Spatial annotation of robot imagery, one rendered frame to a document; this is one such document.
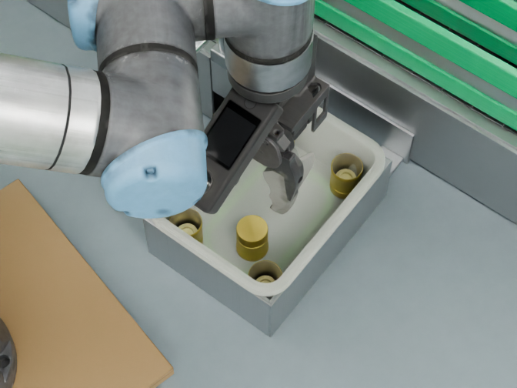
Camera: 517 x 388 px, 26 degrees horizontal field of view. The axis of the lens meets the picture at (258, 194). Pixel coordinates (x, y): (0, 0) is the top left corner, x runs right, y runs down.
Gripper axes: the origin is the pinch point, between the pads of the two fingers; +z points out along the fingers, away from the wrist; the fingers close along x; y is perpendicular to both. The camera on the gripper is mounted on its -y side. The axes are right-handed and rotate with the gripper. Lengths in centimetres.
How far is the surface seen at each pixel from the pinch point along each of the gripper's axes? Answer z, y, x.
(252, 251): 8.8, -1.5, -0.8
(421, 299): 13.1, 6.3, -17.8
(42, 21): 13.1, 11.4, 41.2
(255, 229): 6.7, -0.1, -0.2
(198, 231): 6.8, -3.8, 4.6
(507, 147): 0.5, 20.4, -17.8
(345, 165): 8.9, 13.5, -2.8
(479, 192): 10.7, 20.3, -16.6
